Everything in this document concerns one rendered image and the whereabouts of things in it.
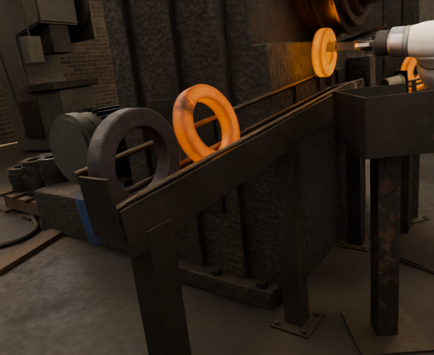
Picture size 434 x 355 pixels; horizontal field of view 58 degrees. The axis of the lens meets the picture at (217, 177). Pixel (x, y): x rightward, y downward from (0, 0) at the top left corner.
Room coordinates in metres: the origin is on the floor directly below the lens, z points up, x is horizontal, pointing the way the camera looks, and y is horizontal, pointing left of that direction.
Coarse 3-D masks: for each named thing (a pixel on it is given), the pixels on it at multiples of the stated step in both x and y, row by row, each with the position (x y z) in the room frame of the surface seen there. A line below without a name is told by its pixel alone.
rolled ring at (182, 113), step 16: (192, 96) 0.85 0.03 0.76; (208, 96) 0.89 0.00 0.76; (224, 96) 0.93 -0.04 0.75; (176, 112) 0.82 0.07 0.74; (192, 112) 0.83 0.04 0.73; (224, 112) 0.91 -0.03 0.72; (176, 128) 0.81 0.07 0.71; (192, 128) 0.81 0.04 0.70; (224, 128) 0.92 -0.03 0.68; (192, 144) 0.79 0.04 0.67; (224, 144) 0.89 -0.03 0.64; (192, 160) 0.82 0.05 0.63
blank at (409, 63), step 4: (404, 60) 1.76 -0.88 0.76; (408, 60) 1.74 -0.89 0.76; (412, 60) 1.74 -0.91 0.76; (404, 64) 1.74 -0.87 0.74; (408, 64) 1.73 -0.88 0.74; (412, 64) 1.74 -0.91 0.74; (404, 68) 1.74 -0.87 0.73; (408, 68) 1.73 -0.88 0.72; (412, 68) 1.74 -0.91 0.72; (408, 72) 1.73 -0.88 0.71; (412, 72) 1.74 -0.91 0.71; (408, 76) 1.73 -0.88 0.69; (412, 76) 1.74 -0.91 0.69; (416, 76) 1.79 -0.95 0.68; (420, 80) 1.76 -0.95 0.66; (416, 88) 1.75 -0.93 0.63; (420, 88) 1.76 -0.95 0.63
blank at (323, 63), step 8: (320, 32) 1.32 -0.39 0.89; (328, 32) 1.34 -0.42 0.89; (320, 40) 1.30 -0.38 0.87; (328, 40) 1.34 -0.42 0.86; (312, 48) 1.31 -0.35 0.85; (320, 48) 1.29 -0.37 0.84; (312, 56) 1.31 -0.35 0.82; (320, 56) 1.29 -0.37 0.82; (328, 56) 1.39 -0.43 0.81; (336, 56) 1.41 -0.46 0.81; (312, 64) 1.32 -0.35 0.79; (320, 64) 1.30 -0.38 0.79; (328, 64) 1.35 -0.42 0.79; (320, 72) 1.32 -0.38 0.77; (328, 72) 1.35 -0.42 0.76
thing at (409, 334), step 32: (352, 96) 0.93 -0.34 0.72; (384, 96) 0.84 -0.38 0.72; (416, 96) 0.84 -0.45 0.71; (352, 128) 0.93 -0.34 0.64; (384, 128) 0.84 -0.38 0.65; (416, 128) 0.84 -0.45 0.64; (384, 160) 0.96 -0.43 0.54; (384, 192) 0.96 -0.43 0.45; (384, 224) 0.96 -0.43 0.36; (384, 256) 0.96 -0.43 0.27; (384, 288) 0.96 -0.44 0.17; (352, 320) 1.04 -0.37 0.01; (384, 320) 0.96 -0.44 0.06; (384, 352) 0.90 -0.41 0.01; (416, 352) 0.89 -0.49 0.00
